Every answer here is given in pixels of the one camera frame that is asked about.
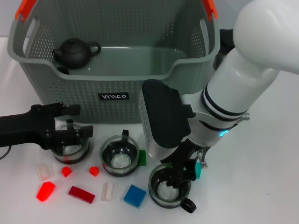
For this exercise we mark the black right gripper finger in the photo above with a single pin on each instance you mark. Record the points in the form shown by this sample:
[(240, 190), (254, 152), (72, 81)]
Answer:
[(190, 171), (177, 175)]

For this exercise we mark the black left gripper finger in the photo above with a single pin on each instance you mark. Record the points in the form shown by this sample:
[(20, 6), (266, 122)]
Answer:
[(72, 136), (70, 110)]

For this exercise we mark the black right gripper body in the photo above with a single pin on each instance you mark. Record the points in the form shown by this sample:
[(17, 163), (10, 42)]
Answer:
[(184, 151)]

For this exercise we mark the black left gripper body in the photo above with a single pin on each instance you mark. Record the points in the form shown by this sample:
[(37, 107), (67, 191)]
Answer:
[(28, 126)]

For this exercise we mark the glass jar with bricks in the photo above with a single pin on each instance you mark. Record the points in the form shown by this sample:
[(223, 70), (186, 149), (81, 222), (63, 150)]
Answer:
[(70, 152)]

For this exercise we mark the glass teacup black sleeve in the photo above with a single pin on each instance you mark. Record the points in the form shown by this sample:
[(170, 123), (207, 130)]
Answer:
[(155, 186), (121, 161)]

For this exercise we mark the grey perforated storage basket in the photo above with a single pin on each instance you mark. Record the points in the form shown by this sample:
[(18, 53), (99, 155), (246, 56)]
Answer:
[(93, 112)]

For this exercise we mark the teal square plate brick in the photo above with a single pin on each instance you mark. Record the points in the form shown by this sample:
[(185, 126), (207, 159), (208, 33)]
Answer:
[(198, 171)]

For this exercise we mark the small red brick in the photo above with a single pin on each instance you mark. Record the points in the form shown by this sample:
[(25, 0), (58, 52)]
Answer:
[(94, 171), (66, 172)]

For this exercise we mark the green flat brick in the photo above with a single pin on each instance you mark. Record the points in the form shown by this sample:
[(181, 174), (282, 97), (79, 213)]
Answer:
[(143, 158)]

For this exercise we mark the clear transparent brick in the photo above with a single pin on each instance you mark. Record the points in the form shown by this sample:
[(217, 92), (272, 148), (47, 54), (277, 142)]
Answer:
[(44, 172), (108, 191)]

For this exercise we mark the blue square plate brick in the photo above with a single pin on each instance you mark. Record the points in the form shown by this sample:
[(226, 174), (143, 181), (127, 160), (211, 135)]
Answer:
[(134, 196)]

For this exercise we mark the black clay teapot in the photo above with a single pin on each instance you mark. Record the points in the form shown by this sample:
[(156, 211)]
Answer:
[(72, 53)]

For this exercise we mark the dark red curved brick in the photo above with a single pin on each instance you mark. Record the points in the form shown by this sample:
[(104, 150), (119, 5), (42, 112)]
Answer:
[(81, 194)]

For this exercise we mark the glass coffee pot black lid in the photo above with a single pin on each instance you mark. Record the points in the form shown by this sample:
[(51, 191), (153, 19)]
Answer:
[(226, 37)]

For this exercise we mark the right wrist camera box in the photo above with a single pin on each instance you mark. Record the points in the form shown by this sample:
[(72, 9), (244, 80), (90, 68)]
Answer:
[(163, 112)]

